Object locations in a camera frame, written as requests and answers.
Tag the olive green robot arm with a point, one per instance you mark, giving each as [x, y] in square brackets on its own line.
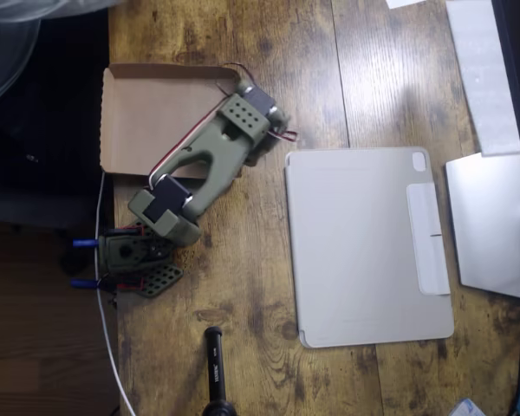
[216, 143]

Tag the brown cardboard tray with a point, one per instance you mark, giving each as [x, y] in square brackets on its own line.
[156, 117]

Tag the tablet in beige cover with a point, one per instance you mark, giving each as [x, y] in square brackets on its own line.
[364, 260]

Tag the white paper sheet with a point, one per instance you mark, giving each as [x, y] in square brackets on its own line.
[401, 3]

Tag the white foam sheet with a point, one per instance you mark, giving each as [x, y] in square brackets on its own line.
[481, 65]

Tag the silver monitor stand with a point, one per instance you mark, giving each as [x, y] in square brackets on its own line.
[489, 225]

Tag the black monitor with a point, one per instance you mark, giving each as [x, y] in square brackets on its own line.
[518, 65]

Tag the grey fabric garment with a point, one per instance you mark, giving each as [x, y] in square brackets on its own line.
[4, 43]

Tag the white blue packet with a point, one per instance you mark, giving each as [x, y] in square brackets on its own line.
[468, 408]

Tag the black camera stand pole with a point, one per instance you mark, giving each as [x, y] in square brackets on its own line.
[214, 368]

